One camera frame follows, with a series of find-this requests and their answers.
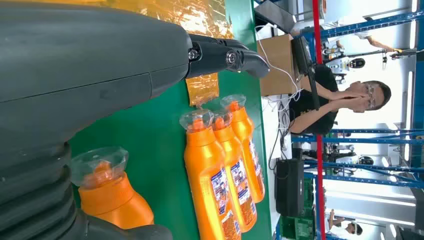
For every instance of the green crate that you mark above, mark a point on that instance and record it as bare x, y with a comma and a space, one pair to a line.
298, 228

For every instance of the red post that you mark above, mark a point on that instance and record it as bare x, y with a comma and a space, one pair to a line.
320, 185

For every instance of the black carrying case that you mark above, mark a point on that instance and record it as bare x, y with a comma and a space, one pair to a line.
290, 188

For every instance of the person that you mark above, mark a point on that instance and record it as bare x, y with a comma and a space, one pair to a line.
374, 41
311, 102
344, 232

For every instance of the brown cardboard box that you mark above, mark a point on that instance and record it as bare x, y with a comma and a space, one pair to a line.
271, 82

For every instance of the white table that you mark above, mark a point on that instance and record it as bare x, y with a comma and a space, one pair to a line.
266, 106

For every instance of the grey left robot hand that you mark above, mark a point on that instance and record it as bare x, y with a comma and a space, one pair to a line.
82, 49

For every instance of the background humanoid robot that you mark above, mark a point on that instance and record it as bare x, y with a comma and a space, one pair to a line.
366, 160
356, 63

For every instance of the blue metal rack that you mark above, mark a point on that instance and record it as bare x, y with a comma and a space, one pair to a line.
364, 25

